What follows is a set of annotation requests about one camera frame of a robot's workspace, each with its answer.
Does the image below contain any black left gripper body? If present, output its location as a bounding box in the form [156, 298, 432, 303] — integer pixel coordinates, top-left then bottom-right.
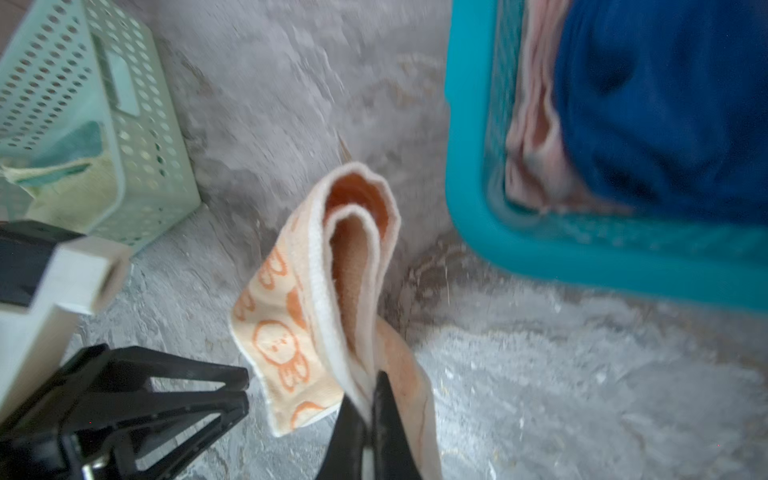
[1, 383, 120, 479]

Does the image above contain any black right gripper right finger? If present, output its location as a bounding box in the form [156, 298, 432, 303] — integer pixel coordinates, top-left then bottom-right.
[371, 371, 422, 480]

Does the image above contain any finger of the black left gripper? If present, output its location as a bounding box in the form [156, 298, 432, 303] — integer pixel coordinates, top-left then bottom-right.
[77, 389, 249, 479]
[59, 344, 249, 396]

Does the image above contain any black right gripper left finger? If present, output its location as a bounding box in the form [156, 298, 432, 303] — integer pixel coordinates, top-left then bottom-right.
[315, 397, 368, 480]

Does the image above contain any orange patterned towel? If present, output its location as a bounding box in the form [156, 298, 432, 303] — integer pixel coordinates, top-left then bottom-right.
[231, 163, 442, 479]

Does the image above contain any teal yellow-trimmed towel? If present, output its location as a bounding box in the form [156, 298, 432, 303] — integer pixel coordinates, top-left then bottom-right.
[1, 121, 118, 234]

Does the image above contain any pink towel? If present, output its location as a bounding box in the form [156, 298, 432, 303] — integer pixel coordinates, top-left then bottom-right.
[505, 0, 630, 215]

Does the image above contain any blue towel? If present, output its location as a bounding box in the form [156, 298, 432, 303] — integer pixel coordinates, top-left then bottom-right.
[554, 0, 767, 224]

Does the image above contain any mint green perforated basket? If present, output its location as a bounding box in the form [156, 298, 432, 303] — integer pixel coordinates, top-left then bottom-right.
[1, 1, 201, 250]

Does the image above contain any teal plastic basket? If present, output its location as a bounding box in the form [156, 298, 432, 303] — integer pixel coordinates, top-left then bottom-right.
[444, 1, 767, 311]

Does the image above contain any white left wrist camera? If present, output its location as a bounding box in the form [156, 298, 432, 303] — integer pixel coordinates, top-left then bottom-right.
[1, 220, 133, 419]

